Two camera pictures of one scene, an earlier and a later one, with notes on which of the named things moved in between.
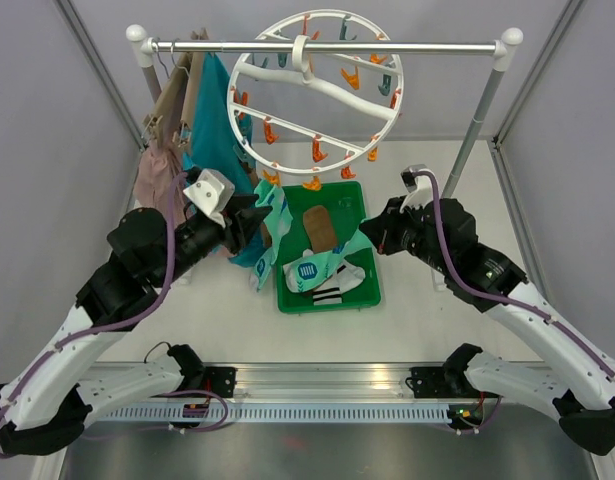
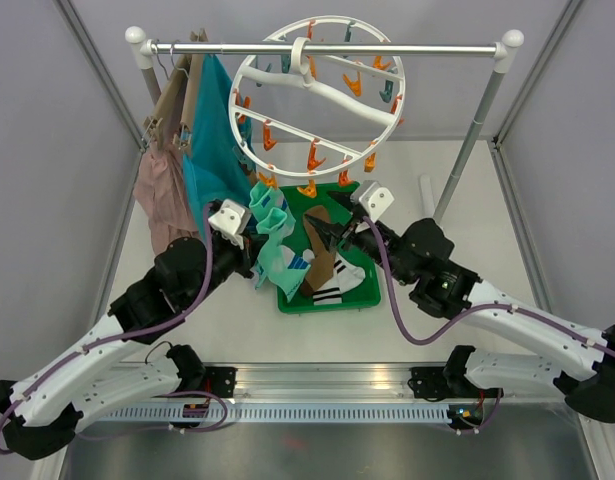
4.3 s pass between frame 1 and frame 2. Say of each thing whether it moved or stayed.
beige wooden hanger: stayed
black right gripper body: moved
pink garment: stayed
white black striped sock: stayed
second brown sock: stayed
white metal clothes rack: stayed
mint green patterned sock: moved
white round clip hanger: moved
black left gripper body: moved
